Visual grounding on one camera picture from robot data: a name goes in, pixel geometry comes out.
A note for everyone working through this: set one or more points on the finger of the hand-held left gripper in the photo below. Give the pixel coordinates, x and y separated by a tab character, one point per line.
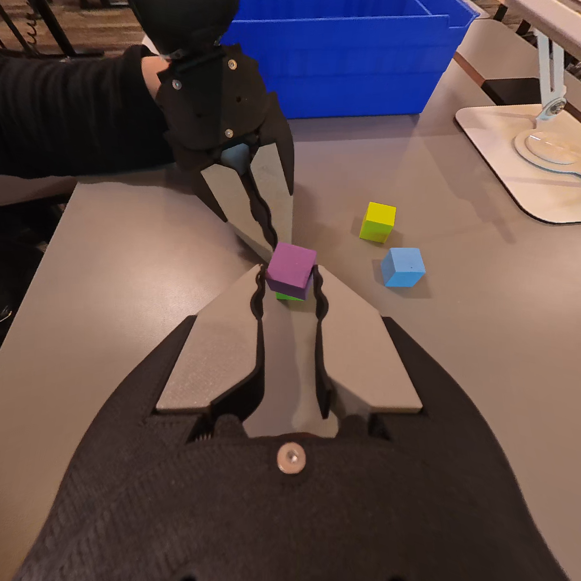
274	181
227	199

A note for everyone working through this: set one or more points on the white document stand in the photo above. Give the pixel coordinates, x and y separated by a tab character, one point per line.
499	150

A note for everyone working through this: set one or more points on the person's black clothing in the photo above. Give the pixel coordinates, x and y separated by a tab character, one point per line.
22	254

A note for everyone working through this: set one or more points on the blue foam cube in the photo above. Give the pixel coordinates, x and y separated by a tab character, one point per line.
401	268

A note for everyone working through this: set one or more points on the person's left hand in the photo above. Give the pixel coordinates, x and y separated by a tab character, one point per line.
154	72

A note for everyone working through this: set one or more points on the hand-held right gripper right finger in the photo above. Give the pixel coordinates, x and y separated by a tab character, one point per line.
363	363

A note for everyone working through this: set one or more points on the green foam cube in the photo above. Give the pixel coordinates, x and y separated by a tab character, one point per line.
290	296

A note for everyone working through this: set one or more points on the yellow foam cube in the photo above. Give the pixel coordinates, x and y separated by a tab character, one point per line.
379	222

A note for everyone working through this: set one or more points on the person's left forearm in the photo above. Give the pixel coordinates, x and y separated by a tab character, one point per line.
68	113

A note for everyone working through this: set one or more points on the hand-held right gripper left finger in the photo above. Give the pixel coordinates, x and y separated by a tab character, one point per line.
213	363

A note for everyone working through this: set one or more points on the purple foam cube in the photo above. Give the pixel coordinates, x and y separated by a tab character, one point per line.
290	265

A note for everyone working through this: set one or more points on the blue plastic bin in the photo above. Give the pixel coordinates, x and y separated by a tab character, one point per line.
340	59

